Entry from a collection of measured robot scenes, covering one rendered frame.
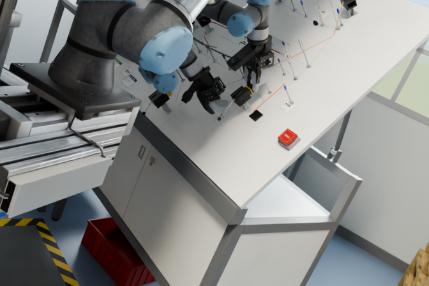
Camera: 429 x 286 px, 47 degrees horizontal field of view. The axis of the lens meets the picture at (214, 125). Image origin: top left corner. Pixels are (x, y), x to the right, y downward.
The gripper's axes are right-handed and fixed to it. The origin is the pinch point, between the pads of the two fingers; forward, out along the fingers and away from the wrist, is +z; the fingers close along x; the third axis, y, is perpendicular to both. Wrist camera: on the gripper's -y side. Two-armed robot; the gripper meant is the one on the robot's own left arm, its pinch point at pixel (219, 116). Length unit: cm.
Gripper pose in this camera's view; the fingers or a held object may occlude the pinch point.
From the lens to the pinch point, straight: 185.1
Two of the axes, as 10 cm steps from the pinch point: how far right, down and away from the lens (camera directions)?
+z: 5.2, 7.4, 4.2
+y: 8.0, -2.6, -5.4
